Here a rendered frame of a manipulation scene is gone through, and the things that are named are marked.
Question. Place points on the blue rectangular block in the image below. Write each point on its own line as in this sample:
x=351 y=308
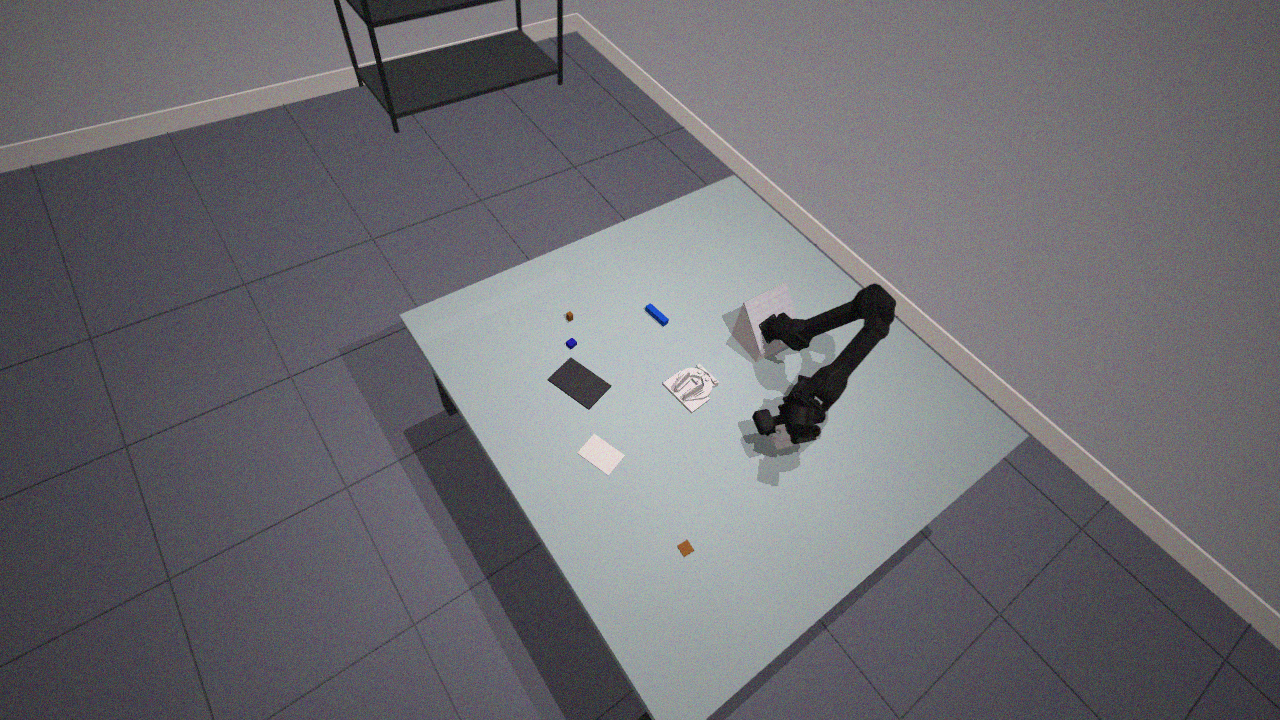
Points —
x=656 y=314

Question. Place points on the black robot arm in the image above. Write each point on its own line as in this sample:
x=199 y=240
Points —
x=876 y=306

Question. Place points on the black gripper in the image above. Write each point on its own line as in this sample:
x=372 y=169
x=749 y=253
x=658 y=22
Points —
x=765 y=423

